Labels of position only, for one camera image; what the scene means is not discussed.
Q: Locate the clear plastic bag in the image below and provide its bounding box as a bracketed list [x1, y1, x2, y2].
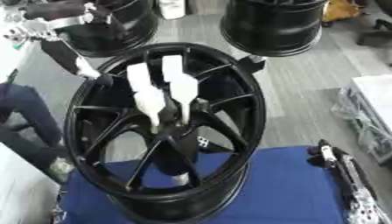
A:
[329, 87, 392, 160]

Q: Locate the white container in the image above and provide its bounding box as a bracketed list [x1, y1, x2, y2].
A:
[156, 0, 189, 20]

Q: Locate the black wheel rim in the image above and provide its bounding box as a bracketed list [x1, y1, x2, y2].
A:
[64, 0, 161, 59]
[219, 0, 330, 58]

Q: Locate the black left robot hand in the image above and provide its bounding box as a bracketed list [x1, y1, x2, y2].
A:
[19, 1, 116, 88]

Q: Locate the yellow bag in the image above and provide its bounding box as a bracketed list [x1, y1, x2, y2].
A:
[321, 0, 365, 24]

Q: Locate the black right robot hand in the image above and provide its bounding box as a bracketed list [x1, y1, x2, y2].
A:
[304, 138, 383, 203]

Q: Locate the black spoked wheel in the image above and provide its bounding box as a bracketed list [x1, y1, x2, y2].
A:
[62, 42, 269, 224]

